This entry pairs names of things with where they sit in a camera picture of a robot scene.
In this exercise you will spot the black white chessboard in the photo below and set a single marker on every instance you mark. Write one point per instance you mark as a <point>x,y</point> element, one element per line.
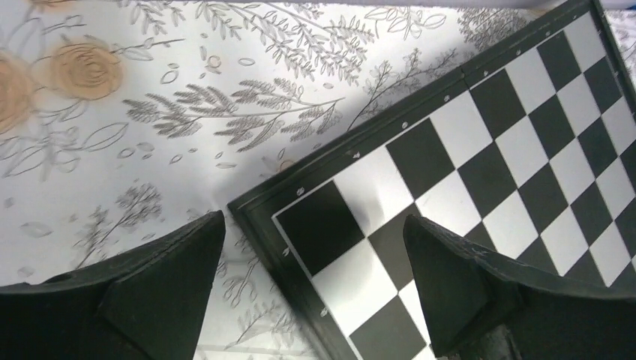
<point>528,150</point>

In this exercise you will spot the floral tablecloth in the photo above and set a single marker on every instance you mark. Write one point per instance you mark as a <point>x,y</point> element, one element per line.
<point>122,121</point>

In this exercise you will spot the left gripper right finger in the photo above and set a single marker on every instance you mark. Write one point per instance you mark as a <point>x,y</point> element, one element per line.
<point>480,304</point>

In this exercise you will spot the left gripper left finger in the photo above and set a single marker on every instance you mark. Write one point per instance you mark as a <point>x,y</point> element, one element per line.
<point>145,303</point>

